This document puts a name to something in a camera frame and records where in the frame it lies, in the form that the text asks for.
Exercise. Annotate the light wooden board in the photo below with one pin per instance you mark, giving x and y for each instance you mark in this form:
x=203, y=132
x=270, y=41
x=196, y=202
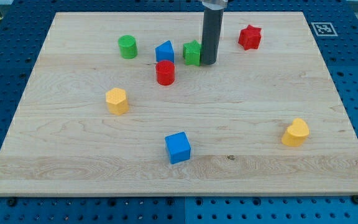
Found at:
x=63, y=141

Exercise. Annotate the blue cube block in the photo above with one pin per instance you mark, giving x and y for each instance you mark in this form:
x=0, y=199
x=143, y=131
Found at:
x=178, y=147

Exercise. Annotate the black bolt front left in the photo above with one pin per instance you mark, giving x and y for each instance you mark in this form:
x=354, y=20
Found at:
x=11, y=202

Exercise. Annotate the white fiducial marker tag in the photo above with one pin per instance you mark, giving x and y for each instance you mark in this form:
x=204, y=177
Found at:
x=324, y=29

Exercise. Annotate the red star block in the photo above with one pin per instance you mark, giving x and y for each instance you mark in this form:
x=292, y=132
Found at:
x=250, y=37

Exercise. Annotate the yellow heart block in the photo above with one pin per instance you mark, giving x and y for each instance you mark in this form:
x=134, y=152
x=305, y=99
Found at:
x=296, y=133

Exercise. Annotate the green cylinder block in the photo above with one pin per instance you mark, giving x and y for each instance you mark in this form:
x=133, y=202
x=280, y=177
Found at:
x=127, y=46

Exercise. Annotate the black bolt front right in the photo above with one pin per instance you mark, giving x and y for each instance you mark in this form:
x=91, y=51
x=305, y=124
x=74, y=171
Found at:
x=354, y=199

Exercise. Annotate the red cylinder block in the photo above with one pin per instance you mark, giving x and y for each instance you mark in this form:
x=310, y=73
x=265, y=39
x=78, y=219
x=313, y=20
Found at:
x=165, y=72

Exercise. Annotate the black bolt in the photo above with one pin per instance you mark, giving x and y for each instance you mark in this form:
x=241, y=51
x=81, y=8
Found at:
x=354, y=199
x=11, y=202

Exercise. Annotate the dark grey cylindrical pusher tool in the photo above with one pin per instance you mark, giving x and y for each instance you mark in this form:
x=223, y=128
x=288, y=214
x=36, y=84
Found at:
x=212, y=22

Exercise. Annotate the yellow hexagon block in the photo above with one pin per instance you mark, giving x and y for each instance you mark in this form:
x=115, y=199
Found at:
x=116, y=100

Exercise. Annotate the green star block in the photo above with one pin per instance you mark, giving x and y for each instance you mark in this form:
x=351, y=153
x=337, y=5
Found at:
x=192, y=53

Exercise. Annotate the blue triangular prism block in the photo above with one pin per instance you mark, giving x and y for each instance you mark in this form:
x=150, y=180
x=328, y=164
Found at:
x=165, y=51

